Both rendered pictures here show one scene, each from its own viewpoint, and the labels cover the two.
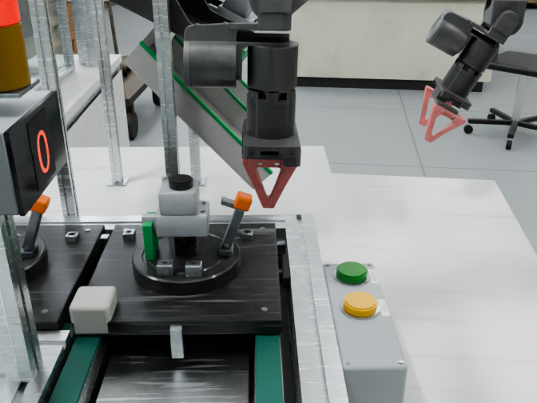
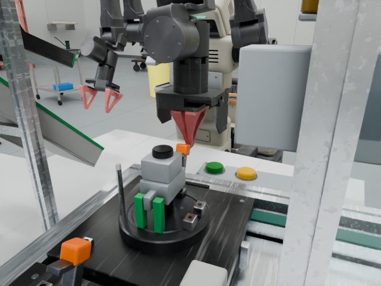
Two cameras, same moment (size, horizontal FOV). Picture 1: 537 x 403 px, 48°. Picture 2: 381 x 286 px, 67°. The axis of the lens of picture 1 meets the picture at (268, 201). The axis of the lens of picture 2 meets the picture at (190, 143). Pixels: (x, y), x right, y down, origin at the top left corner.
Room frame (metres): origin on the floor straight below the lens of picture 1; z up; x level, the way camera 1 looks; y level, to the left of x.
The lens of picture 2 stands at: (0.50, 0.44, 1.25)
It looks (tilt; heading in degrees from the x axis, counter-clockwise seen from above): 22 degrees down; 292
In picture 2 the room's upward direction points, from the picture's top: straight up
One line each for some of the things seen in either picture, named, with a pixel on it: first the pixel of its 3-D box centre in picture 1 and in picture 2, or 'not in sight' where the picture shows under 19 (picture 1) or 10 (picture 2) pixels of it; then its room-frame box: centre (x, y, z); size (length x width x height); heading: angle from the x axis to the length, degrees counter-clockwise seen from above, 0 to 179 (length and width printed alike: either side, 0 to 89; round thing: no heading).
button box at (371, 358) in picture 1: (358, 327); (245, 187); (0.60, -0.11, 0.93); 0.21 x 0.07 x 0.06; 1
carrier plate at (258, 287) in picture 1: (187, 271); (165, 226); (0.68, 0.11, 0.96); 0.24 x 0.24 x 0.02; 1
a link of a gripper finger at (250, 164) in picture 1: (268, 169); (183, 121); (0.69, 0.00, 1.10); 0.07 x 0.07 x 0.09; 1
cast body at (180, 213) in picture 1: (174, 204); (160, 173); (0.68, 0.12, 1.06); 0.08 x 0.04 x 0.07; 91
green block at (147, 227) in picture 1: (149, 241); (159, 215); (0.67, 0.15, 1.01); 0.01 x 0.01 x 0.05; 1
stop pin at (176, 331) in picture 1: (177, 341); (244, 255); (0.56, 0.10, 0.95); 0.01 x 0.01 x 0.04; 1
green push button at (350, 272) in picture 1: (352, 275); (214, 169); (0.67, -0.11, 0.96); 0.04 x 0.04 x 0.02
